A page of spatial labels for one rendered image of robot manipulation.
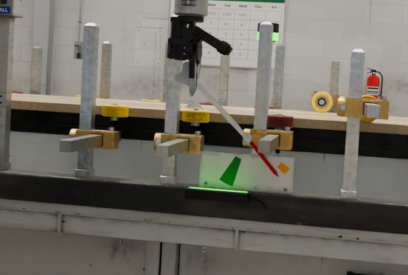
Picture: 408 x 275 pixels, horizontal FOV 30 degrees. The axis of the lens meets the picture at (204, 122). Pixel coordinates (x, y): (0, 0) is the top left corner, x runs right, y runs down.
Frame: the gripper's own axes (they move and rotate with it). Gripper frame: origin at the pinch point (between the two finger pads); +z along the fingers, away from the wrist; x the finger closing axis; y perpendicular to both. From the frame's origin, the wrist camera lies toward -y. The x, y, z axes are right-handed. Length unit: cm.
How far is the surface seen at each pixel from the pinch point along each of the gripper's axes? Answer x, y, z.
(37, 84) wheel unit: -115, 93, 3
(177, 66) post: -6.3, 6.3, -6.7
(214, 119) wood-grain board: -25.9, -1.7, 8.3
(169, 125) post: -6.3, 7.9, 9.9
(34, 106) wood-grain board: -26, 56, 8
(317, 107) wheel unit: -93, -30, 4
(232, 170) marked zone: -5.6, -10.9, 21.2
